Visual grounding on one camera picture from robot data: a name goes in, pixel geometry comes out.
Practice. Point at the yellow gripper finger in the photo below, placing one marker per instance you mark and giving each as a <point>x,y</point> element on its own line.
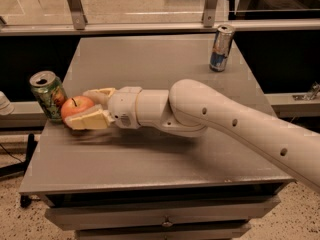
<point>94,118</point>
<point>100,96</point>

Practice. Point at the metal bracket at right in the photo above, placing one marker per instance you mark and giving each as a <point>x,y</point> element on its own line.
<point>311,94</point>

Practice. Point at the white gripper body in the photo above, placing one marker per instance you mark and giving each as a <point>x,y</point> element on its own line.
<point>122,106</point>

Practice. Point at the blue silver energy drink can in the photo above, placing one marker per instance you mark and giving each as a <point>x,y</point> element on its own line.
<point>221,47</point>

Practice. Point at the green soda can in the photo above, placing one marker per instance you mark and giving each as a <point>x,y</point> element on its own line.
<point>48,90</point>

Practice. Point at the metal drawer lock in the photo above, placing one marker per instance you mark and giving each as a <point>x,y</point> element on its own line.
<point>167,223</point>

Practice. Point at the metal railing bracket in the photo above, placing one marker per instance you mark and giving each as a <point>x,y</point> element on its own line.
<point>209,12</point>
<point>79,19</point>

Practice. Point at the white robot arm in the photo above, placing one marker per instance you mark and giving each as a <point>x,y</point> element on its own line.
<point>190,107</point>

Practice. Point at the grey cabinet with drawers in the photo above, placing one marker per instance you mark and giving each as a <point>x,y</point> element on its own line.
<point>119,184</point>

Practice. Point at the right metal railing bracket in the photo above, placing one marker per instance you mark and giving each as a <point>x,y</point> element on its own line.
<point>209,12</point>

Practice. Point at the white object at left edge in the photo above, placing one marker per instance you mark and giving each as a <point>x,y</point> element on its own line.
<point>6,107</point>

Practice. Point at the red apple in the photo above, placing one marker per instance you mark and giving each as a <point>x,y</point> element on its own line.
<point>75,105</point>

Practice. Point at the metal railing bar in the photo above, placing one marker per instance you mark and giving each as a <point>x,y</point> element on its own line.
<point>155,28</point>

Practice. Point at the left metal railing bracket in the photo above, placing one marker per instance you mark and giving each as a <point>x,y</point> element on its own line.
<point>79,19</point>

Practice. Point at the black stand with cable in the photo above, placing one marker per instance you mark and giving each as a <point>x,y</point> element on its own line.
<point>21,167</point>

